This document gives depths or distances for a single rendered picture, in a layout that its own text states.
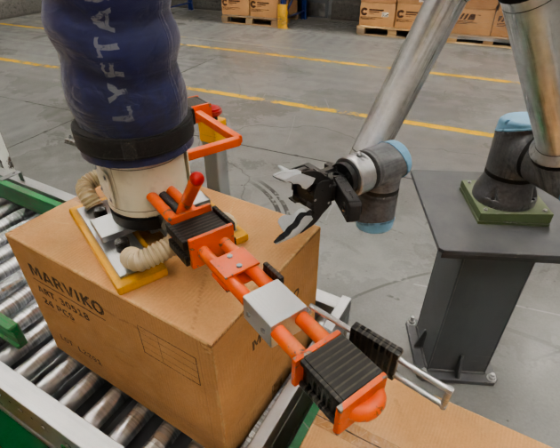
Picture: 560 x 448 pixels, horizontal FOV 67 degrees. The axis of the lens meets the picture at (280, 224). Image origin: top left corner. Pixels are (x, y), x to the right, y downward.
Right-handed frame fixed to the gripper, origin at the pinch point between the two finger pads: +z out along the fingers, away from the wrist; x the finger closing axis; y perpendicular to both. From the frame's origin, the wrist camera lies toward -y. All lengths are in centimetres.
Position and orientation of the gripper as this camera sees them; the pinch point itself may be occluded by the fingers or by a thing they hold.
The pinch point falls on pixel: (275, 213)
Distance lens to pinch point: 78.3
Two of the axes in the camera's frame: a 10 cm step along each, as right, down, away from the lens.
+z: -8.0, 3.4, -4.9
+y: -6.0, -4.6, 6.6
